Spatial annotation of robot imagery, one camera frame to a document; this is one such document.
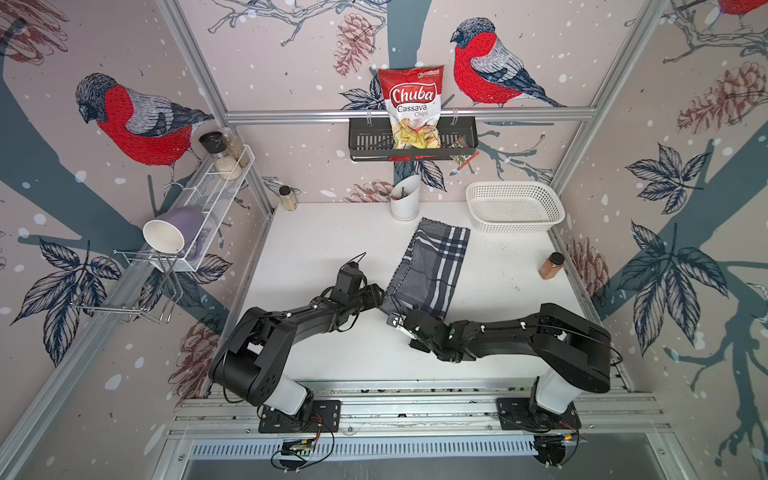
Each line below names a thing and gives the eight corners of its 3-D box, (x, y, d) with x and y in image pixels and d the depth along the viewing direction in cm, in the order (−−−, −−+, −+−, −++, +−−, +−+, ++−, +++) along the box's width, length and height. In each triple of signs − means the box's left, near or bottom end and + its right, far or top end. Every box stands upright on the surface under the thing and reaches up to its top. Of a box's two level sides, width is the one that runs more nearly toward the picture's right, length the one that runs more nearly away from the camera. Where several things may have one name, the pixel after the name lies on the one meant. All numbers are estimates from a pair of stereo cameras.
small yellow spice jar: (284, 210, 124) (277, 194, 116) (287, 201, 127) (281, 185, 120) (295, 210, 124) (289, 194, 116) (298, 201, 127) (292, 185, 120)
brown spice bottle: (540, 280, 101) (553, 263, 93) (536, 270, 104) (549, 252, 95) (553, 280, 101) (568, 263, 93) (549, 270, 104) (563, 252, 95)
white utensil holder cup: (390, 221, 119) (390, 197, 108) (391, 198, 127) (390, 174, 117) (419, 221, 118) (422, 197, 108) (417, 198, 127) (419, 174, 117)
